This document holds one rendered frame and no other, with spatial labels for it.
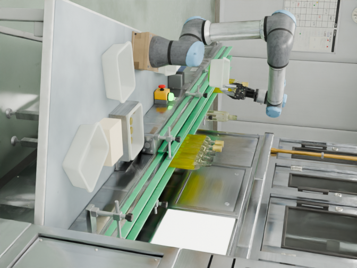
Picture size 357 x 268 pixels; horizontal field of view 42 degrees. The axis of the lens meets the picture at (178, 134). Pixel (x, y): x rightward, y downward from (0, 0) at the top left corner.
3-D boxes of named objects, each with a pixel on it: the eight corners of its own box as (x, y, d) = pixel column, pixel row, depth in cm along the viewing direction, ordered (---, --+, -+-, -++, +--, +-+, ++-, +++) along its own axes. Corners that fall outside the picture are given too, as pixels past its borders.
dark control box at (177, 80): (167, 87, 282) (181, 88, 280) (167, 74, 279) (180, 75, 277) (171, 83, 289) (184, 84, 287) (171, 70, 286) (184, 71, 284)
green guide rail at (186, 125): (157, 152, 228) (173, 153, 226) (157, 150, 227) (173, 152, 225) (222, 56, 380) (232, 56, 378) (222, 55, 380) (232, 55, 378)
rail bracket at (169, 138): (154, 158, 224) (179, 161, 221) (153, 126, 217) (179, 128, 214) (156, 155, 227) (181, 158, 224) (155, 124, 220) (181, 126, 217)
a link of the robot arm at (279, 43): (292, 49, 194) (284, 120, 233) (295, 31, 200) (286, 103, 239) (264, 46, 197) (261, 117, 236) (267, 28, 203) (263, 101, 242)
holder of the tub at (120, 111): (113, 170, 211) (129, 172, 209) (108, 114, 199) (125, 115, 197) (127, 153, 225) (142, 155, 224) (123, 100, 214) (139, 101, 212)
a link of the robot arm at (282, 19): (174, 35, 220) (292, 28, 199) (181, 14, 228) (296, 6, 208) (181, 54, 229) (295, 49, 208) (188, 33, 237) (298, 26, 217)
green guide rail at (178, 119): (156, 138, 224) (172, 140, 222) (156, 136, 224) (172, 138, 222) (222, 47, 377) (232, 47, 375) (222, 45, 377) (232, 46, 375)
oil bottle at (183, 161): (158, 166, 232) (200, 170, 227) (157, 156, 230) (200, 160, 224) (161, 160, 237) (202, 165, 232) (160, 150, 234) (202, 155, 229)
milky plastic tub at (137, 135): (113, 160, 208) (132, 162, 206) (109, 114, 198) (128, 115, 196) (127, 143, 223) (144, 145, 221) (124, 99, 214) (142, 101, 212)
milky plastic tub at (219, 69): (207, 56, 248) (224, 56, 246) (215, 59, 270) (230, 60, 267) (205, 89, 250) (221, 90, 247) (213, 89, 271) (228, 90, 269)
